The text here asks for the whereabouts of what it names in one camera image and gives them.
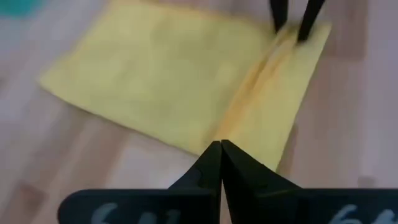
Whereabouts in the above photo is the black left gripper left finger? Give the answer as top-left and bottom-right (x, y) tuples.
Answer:
(57, 140), (222, 224)

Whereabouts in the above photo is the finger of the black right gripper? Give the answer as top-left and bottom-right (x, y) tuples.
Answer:
(297, 0), (326, 43)
(269, 0), (289, 34)

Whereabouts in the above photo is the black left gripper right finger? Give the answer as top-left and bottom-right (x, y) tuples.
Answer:
(221, 139), (398, 224)

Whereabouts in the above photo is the yellow microfiber towel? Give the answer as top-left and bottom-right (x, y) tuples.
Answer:
(39, 0), (332, 172)

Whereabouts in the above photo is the teal translucent plastic basket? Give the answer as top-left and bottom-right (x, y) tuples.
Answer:
(0, 0), (44, 18)

